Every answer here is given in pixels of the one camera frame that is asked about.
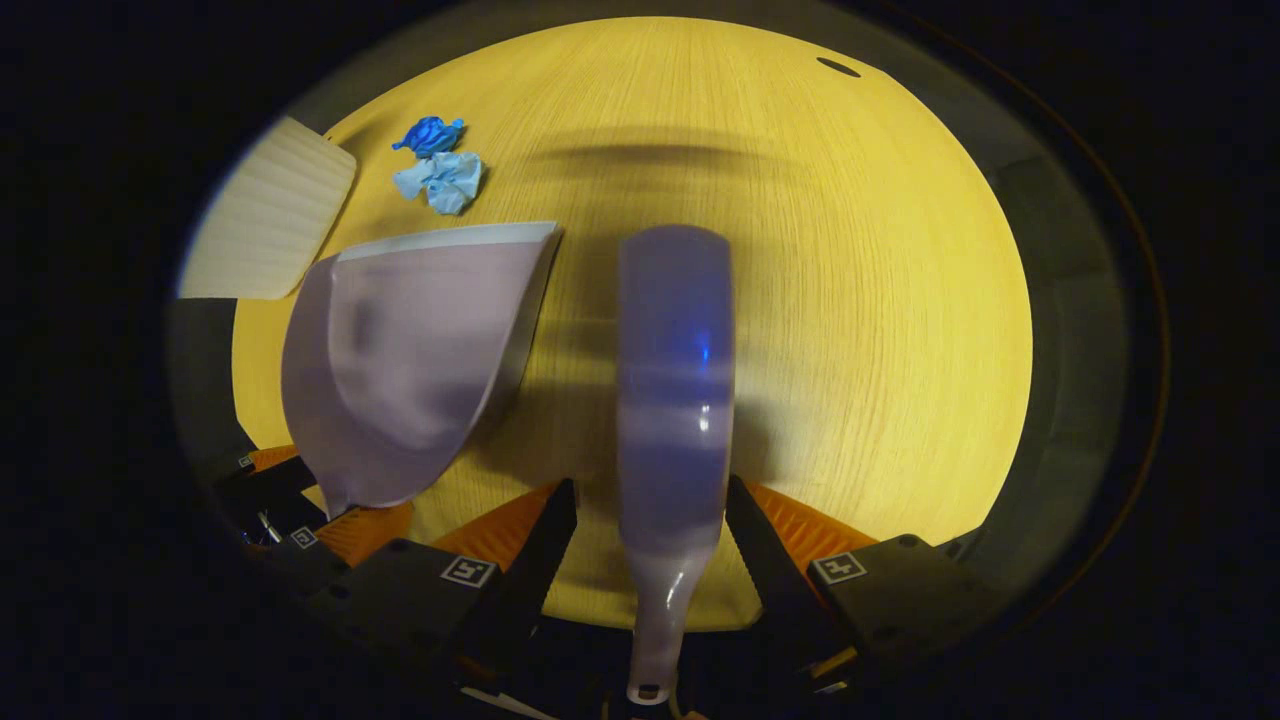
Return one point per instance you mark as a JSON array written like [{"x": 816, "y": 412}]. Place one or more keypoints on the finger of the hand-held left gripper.
[
  {"x": 340, "y": 545},
  {"x": 265, "y": 478}
]

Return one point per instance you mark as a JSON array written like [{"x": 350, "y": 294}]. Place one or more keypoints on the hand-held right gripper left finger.
[{"x": 535, "y": 560}]

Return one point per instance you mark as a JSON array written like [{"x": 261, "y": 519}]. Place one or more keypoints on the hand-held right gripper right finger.
[{"x": 765, "y": 560}]

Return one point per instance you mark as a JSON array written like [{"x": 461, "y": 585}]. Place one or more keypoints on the pink dustpan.
[{"x": 400, "y": 360}]

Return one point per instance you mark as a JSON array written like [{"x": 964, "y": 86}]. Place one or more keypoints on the pink small broom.
[{"x": 675, "y": 400}]

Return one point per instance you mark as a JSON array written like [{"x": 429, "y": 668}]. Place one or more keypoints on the white garbage bin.
[{"x": 270, "y": 210}]

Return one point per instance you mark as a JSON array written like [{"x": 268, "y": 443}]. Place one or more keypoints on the light blue paper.
[{"x": 445, "y": 182}]

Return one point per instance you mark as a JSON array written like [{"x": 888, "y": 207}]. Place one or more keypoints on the dark blue paper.
[{"x": 430, "y": 135}]

